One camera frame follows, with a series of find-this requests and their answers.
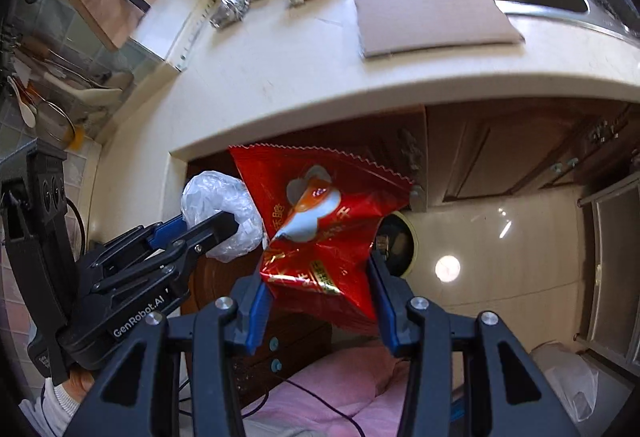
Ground pale framed shelf unit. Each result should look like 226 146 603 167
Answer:
577 182 640 368

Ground white ladle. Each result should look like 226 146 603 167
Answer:
50 72 126 107

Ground person's left forearm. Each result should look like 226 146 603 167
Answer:
20 367 96 437

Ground white plastic bag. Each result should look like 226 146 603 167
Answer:
530 342 601 423

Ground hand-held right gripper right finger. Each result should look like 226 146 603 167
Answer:
367 252 581 437

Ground red snack bag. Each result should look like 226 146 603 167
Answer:
229 143 417 335

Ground metal wire strainer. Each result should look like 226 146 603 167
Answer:
35 100 78 143

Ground wooden drawer cabinet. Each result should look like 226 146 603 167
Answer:
427 104 640 205

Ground round cream-rimmed bin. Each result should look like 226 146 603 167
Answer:
375 211 420 278

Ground pink pants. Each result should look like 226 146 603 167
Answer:
240 342 416 437

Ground crumpled silver foil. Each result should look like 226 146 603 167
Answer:
209 0 251 30

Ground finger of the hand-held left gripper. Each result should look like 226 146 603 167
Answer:
90 210 241 298
82 212 186 283

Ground clear plastic bag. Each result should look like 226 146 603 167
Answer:
181 170 266 263

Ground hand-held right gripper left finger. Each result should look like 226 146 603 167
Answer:
65 274 273 437

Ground white spoon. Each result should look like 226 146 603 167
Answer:
6 77 37 127

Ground thin black cable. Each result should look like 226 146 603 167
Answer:
240 378 368 437

